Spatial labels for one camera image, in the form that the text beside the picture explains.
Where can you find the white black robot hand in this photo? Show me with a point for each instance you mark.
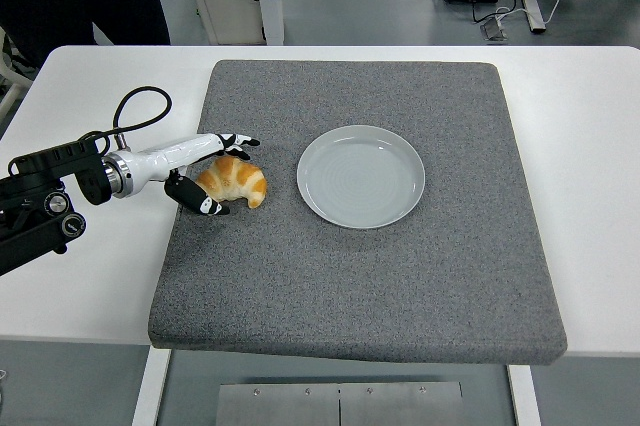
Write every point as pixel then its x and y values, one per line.
pixel 165 158

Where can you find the golden croissant bread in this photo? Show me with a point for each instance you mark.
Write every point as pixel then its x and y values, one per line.
pixel 241 181

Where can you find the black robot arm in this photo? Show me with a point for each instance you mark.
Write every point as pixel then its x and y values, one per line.
pixel 40 166

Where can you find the grey round plate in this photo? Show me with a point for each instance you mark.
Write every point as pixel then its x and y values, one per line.
pixel 360 178

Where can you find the grey metal plate with screws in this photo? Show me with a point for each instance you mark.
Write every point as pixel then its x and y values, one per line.
pixel 300 403

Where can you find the grey felt mat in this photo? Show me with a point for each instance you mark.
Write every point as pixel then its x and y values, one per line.
pixel 350 286

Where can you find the white table leg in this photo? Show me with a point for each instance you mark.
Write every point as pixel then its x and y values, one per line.
pixel 150 386
pixel 524 396

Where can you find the white chair frame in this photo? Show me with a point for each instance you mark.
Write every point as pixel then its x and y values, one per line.
pixel 11 91

